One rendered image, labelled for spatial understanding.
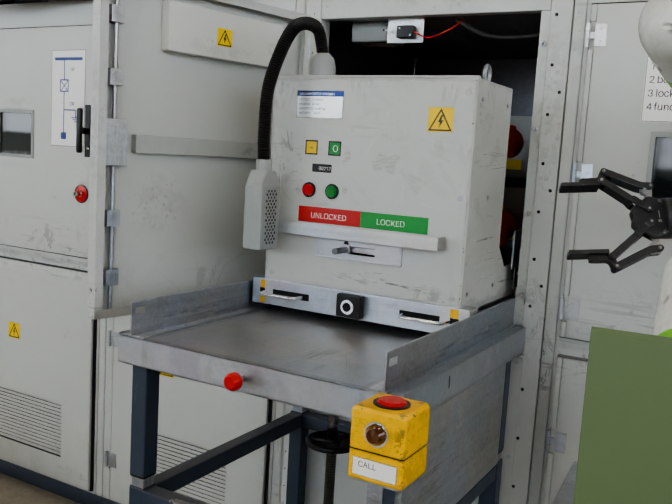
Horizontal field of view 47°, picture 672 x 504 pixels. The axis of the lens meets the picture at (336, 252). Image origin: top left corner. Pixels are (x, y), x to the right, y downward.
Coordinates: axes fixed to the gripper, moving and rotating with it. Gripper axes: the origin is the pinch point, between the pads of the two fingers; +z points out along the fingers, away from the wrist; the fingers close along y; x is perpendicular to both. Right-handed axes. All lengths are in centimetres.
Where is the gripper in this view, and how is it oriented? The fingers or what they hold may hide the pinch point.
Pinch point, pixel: (570, 220)
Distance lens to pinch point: 149.7
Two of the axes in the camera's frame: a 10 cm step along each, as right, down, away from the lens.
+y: 0.1, -9.2, 3.8
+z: -10.0, 0.2, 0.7
